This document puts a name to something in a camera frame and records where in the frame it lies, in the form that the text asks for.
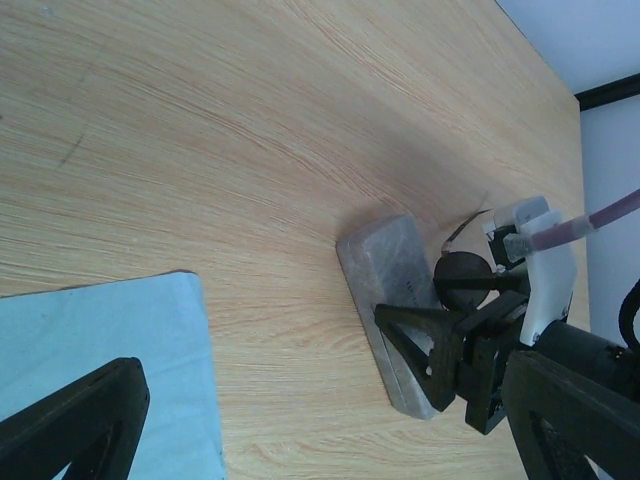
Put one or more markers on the black round sunglasses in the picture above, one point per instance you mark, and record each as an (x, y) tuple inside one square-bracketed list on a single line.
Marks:
[(460, 265)]

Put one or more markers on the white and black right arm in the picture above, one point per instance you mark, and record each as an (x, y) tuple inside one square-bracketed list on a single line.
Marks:
[(610, 365)]

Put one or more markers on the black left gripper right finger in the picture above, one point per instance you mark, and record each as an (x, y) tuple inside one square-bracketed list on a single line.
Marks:
[(562, 422)]

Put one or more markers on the grey felt glasses case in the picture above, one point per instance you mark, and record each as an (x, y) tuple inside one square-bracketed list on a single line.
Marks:
[(387, 273)]

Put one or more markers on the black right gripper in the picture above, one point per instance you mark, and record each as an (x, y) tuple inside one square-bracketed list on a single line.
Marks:
[(483, 340)]

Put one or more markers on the light blue cleaning cloth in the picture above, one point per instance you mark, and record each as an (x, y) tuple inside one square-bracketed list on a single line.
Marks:
[(50, 339)]

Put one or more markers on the black enclosure frame post right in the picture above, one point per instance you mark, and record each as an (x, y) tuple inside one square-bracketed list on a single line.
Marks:
[(608, 93)]

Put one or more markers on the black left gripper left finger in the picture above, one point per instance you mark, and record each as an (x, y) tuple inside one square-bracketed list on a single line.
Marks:
[(89, 429)]

